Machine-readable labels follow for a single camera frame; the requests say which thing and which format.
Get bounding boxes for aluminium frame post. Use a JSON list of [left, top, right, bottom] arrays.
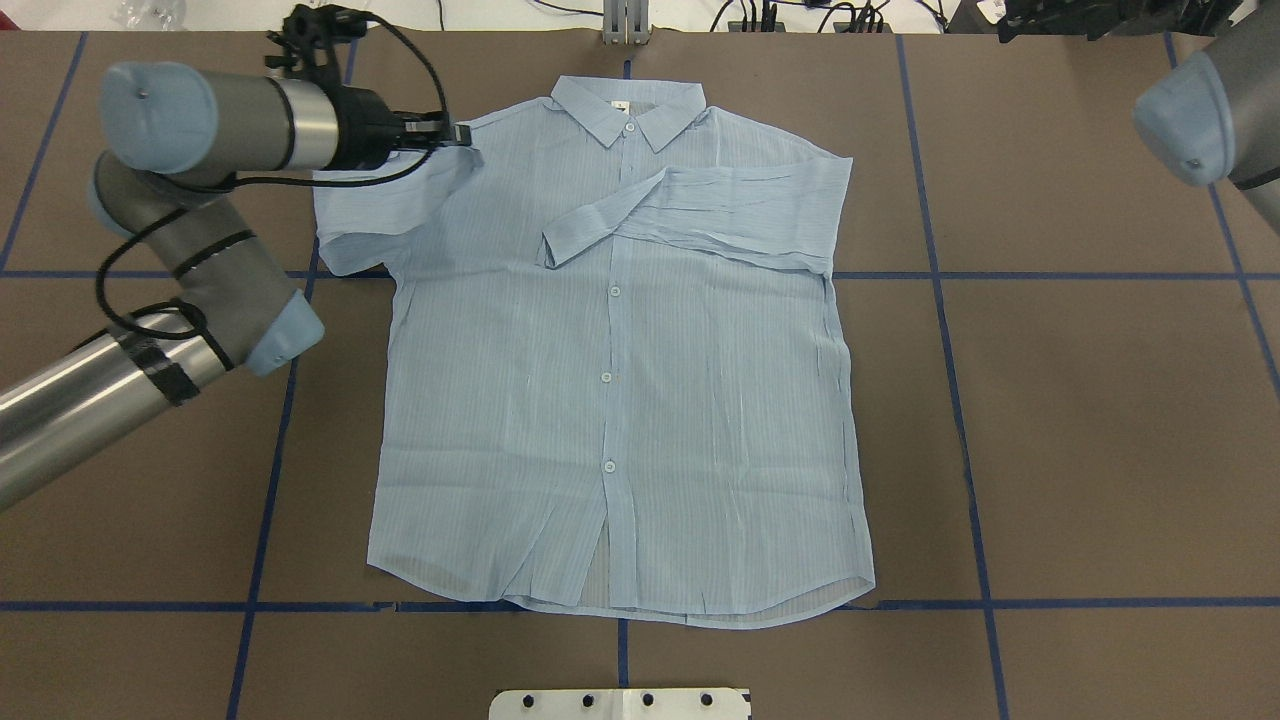
[[602, 0, 652, 46]]

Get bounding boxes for brown paper table mat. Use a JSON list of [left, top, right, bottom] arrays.
[[0, 29, 1280, 720]]

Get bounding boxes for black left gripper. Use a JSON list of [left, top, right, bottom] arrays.
[[338, 88, 472, 169]]

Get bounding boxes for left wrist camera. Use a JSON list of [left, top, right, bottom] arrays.
[[264, 4, 372, 90]]

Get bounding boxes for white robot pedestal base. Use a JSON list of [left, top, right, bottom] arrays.
[[488, 687, 754, 719]]

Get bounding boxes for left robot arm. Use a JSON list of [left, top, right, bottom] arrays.
[[1, 55, 472, 509]]

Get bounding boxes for light blue striped shirt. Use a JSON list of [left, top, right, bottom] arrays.
[[314, 76, 877, 629]]

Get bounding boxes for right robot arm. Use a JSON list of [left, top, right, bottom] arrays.
[[1132, 1, 1279, 231]]

